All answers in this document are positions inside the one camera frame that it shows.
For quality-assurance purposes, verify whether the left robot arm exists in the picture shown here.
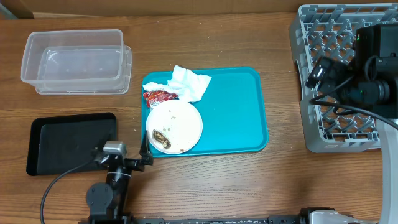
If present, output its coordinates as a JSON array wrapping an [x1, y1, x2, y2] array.
[[86, 133, 154, 223]]

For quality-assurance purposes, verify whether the white dinner plate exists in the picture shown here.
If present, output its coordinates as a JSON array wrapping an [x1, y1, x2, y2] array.
[[146, 100, 203, 155]]

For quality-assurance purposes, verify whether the black plastic tray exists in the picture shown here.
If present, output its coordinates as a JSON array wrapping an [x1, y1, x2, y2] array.
[[26, 113, 117, 176]]

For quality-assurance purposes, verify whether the grey dishwasher rack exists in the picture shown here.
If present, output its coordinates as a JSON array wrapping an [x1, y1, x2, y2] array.
[[289, 3, 397, 153]]

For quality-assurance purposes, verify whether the clear plastic bin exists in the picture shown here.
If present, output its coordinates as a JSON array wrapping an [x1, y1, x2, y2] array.
[[21, 29, 132, 95]]

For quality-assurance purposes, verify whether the brown food scrap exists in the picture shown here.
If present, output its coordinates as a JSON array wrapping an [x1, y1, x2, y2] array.
[[152, 129, 171, 149]]

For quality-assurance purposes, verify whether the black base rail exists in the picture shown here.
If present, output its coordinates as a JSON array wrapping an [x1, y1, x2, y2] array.
[[132, 215, 306, 224]]

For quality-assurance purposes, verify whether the crumpled white napkin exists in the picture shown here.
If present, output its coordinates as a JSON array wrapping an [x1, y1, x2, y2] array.
[[142, 65, 212, 103]]

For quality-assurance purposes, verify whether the red ketchup packet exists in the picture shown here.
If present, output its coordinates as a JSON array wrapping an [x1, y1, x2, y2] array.
[[143, 90, 178, 109]]

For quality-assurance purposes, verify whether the teal serving tray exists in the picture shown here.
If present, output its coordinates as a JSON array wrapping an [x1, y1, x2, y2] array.
[[140, 67, 269, 159]]

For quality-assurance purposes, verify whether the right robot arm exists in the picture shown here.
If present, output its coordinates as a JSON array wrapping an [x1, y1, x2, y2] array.
[[305, 24, 397, 223]]

